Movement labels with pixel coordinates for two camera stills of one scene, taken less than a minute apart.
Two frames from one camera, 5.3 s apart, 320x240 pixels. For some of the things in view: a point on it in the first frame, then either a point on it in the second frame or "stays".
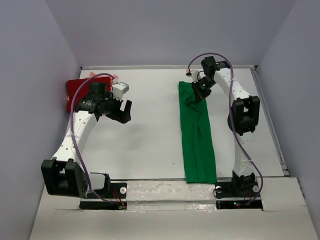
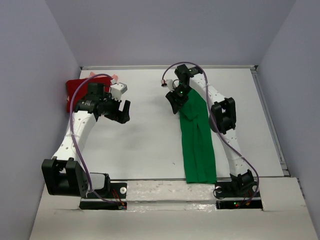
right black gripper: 199,94 to 176,105
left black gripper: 109,96 stays
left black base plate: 117,190 stays
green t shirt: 198,147 stays
